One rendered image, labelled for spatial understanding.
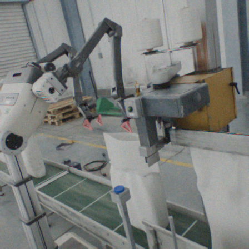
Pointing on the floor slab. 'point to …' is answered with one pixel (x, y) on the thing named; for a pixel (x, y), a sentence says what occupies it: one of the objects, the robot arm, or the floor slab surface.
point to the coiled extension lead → (97, 167)
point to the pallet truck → (103, 103)
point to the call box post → (127, 226)
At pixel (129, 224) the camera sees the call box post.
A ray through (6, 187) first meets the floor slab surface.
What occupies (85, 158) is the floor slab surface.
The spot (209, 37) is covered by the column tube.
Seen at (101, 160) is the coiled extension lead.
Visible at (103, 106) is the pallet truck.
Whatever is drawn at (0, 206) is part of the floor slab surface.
